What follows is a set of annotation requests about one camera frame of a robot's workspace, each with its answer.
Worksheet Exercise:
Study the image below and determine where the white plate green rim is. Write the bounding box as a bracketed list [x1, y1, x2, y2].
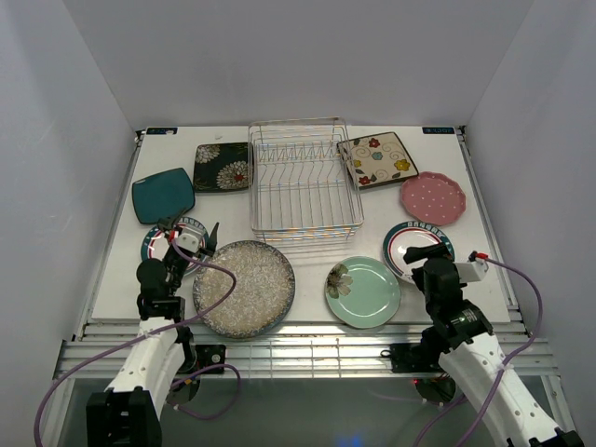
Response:
[382, 221, 455, 284]
[141, 217, 208, 261]

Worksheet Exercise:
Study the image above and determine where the cream flower square plate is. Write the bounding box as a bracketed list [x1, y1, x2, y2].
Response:
[337, 131, 419, 190]

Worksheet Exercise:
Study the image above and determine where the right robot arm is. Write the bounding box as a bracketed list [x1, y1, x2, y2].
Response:
[403, 243, 583, 446]

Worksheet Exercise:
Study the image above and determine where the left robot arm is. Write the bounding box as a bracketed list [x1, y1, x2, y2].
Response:
[86, 218, 219, 446]

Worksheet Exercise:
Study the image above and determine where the teal square plate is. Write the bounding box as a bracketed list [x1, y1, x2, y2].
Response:
[131, 168, 196, 224]

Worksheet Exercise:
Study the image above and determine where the pink polka dot plate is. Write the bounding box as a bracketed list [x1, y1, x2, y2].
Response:
[400, 171, 467, 226]

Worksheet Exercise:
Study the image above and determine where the large speckled round plate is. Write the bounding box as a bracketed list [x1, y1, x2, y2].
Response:
[202, 240, 295, 339]

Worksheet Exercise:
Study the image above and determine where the black floral square plate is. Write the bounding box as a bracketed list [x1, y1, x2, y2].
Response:
[193, 142, 250, 193]

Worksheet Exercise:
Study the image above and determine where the mint green flower plate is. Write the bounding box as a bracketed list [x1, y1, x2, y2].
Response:
[324, 256, 401, 329]

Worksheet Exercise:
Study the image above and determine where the left blue table label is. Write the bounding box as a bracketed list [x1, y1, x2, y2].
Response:
[145, 127, 178, 135]

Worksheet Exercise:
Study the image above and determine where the blue table label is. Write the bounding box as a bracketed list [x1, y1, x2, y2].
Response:
[145, 127, 178, 135]
[422, 127, 455, 135]

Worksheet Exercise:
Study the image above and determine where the right blue table label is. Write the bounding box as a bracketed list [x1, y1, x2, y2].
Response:
[422, 127, 455, 135]

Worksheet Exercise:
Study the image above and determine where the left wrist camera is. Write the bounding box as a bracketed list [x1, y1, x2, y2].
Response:
[176, 225, 204, 253]

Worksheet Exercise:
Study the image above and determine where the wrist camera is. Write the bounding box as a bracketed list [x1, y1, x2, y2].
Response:
[454, 251, 489, 284]
[176, 225, 204, 253]

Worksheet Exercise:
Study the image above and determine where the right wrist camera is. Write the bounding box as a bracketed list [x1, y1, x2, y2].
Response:
[454, 251, 489, 284]

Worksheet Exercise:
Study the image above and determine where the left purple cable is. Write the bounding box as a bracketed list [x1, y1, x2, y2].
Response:
[33, 230, 243, 446]

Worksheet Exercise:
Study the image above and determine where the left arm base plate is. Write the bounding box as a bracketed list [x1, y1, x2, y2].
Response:
[178, 344, 226, 374]

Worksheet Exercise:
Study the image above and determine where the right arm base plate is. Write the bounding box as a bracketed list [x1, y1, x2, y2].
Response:
[380, 343, 443, 373]

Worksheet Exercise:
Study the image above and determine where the wire dish rack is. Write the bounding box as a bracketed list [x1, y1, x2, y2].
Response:
[248, 116, 364, 244]

